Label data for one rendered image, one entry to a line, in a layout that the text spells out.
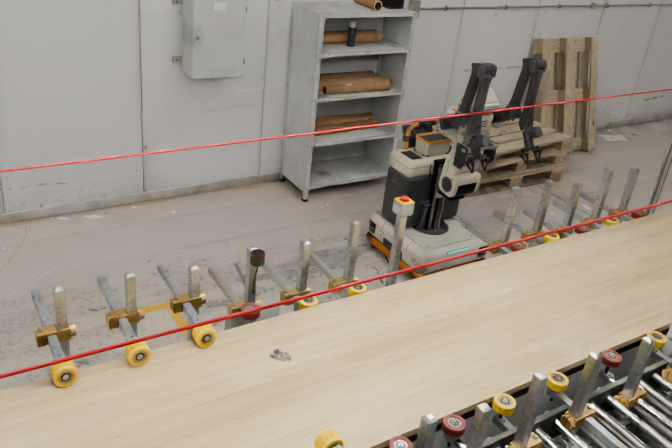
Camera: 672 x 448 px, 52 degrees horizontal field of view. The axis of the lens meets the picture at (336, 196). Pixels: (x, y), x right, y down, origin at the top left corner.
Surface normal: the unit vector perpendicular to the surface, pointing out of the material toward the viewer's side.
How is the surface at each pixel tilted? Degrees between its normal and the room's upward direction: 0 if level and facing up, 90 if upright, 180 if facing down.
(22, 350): 0
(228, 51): 90
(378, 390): 0
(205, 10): 90
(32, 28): 90
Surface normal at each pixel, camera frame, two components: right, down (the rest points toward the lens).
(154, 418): 0.11, -0.89
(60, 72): 0.52, 0.43
